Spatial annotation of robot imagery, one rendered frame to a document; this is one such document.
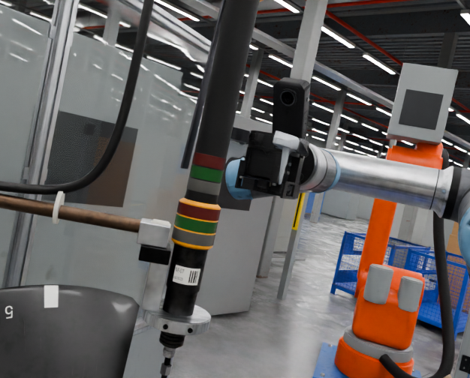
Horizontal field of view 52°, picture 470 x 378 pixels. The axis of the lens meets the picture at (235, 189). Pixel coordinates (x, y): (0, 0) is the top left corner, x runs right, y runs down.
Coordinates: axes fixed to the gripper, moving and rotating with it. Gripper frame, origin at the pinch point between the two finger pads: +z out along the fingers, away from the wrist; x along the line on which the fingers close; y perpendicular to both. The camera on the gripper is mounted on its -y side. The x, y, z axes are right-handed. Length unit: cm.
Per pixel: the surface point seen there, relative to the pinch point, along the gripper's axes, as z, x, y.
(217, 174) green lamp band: 7.6, -2.4, 5.5
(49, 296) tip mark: 4.4, 19.5, 25.3
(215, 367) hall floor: -294, 130, 164
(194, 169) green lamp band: 8.6, -0.3, 5.6
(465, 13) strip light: -773, 47, -309
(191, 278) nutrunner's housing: 8.1, -2.1, 16.2
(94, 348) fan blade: 3.6, 11.6, 29.5
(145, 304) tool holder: 10.2, 1.2, 19.5
